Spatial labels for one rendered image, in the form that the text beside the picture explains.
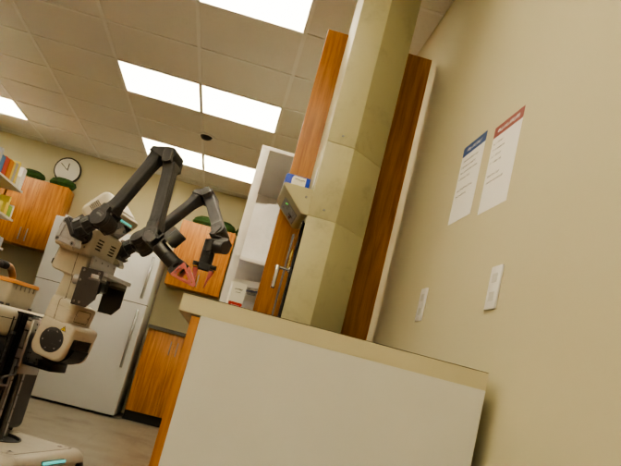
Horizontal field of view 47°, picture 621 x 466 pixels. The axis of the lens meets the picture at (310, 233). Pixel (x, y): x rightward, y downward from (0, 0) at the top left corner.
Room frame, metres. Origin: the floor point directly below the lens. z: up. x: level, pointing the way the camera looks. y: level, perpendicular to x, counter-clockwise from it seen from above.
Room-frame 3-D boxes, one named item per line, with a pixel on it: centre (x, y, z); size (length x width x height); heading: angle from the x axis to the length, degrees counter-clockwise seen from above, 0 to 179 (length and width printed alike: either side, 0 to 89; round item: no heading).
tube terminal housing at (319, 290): (2.78, -0.08, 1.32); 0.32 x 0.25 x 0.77; 5
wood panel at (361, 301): (3.01, -0.09, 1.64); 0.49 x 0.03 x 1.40; 95
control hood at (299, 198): (2.77, 0.10, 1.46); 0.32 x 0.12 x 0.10; 5
